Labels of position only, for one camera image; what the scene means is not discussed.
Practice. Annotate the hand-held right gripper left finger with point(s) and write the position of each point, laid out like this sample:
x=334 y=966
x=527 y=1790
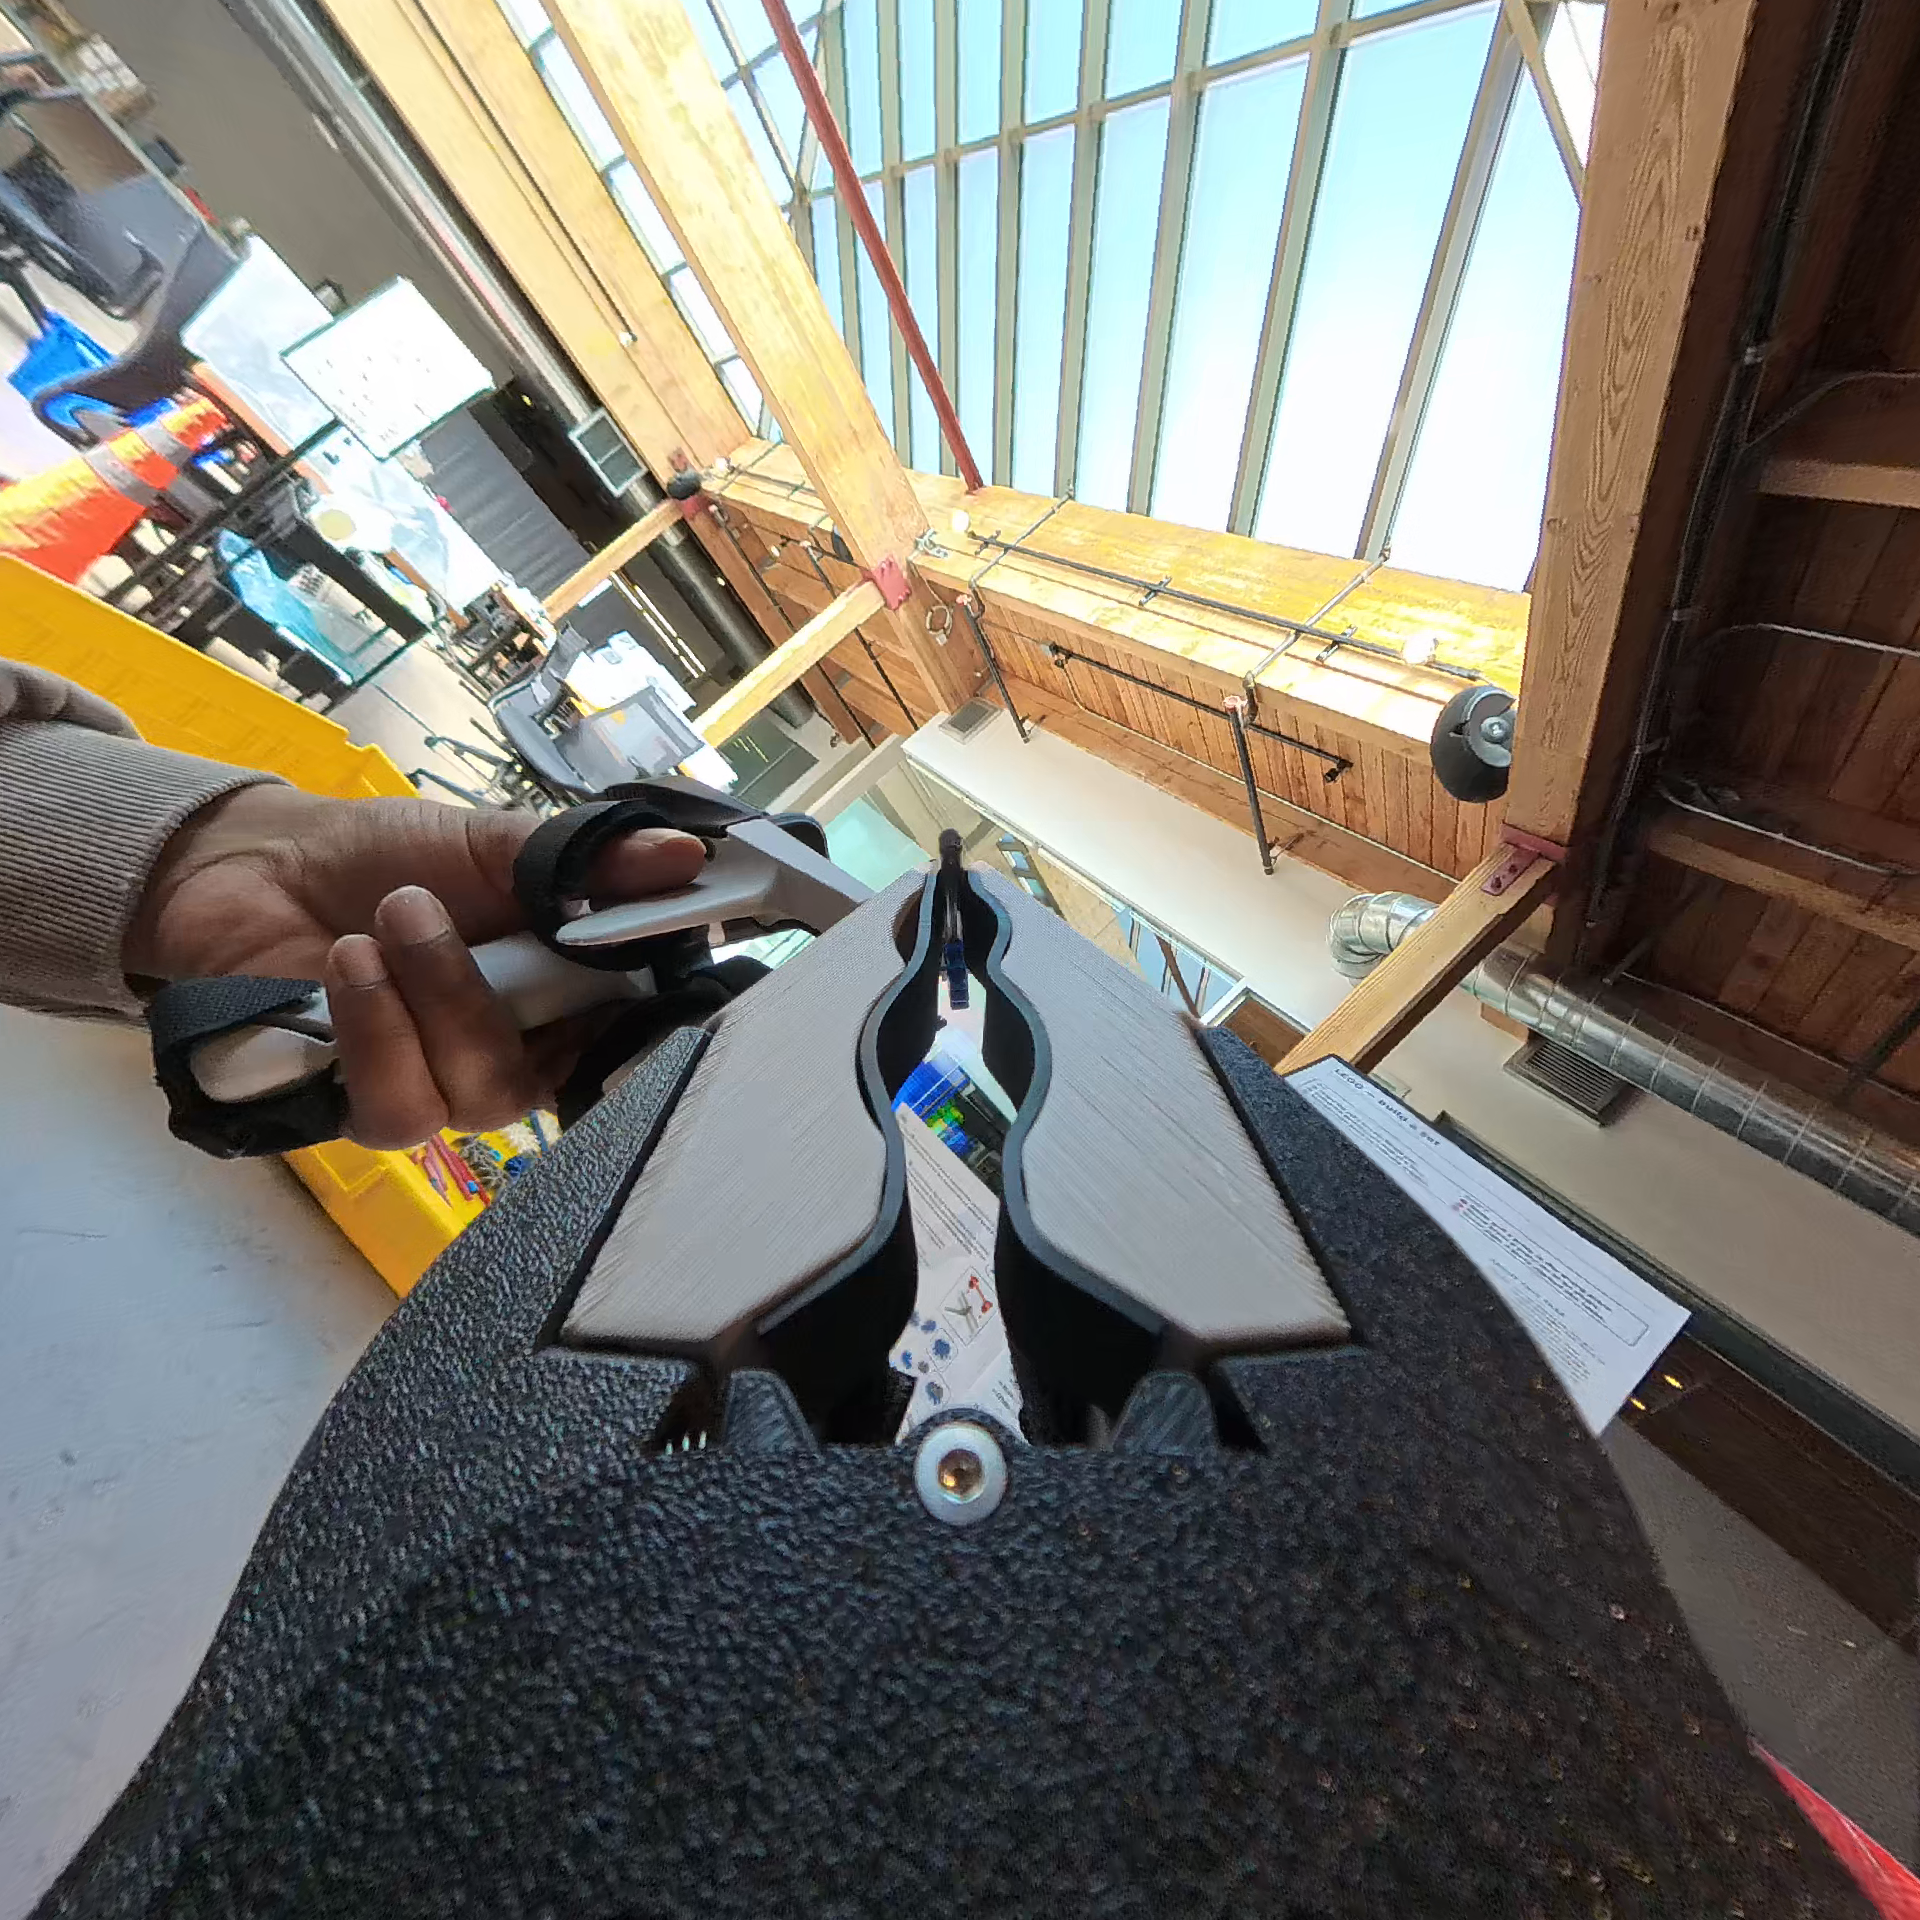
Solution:
x=721 y=1200

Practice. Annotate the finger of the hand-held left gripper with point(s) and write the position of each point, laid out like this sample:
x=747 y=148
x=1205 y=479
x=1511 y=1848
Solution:
x=787 y=876

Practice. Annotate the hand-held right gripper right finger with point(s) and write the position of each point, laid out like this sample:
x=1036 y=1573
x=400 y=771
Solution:
x=1200 y=1200

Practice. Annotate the yellow plastic bin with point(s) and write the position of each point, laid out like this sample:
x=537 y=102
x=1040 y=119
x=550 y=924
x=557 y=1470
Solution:
x=181 y=692

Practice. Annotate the person's left forearm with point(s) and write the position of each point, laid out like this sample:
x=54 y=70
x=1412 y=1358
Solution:
x=93 y=843

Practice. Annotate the white printed task sheet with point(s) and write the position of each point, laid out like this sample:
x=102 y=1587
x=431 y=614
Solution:
x=1501 y=1231

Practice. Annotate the person's left hand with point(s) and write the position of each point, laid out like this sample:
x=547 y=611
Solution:
x=333 y=902

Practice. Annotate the grey office chair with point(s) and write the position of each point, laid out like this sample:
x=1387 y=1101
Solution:
x=601 y=721

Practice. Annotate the black round ceiling speaker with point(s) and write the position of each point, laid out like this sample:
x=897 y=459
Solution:
x=1476 y=741

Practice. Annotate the whiteboard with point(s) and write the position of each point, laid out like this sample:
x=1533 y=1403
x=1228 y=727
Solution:
x=391 y=361

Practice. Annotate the orange traffic cone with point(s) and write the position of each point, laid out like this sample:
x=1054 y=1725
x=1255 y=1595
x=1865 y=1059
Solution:
x=105 y=497

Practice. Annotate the black office chair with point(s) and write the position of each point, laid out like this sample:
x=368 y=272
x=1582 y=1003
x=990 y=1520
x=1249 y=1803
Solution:
x=93 y=228

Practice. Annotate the silver ventilation duct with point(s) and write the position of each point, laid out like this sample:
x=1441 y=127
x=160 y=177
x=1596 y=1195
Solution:
x=1681 y=1053

